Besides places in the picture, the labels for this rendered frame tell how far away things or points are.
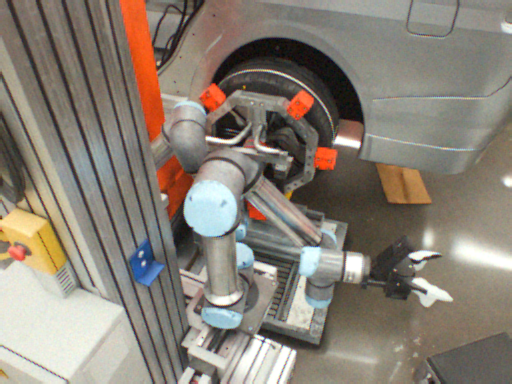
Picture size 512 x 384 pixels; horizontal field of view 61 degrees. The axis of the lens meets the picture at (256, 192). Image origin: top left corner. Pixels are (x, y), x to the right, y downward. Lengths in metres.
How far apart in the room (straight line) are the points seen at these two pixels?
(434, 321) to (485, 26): 1.49
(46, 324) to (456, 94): 1.68
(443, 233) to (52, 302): 2.45
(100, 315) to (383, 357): 1.65
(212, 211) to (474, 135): 1.44
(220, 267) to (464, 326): 1.77
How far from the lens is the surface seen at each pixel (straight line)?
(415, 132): 2.11
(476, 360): 2.15
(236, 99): 1.94
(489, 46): 1.94
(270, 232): 2.52
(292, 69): 2.06
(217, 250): 1.08
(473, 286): 2.83
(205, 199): 0.93
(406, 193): 3.23
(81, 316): 1.08
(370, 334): 2.47
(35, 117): 0.77
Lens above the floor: 2.09
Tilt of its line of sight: 42 degrees down
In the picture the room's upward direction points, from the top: 1 degrees counter-clockwise
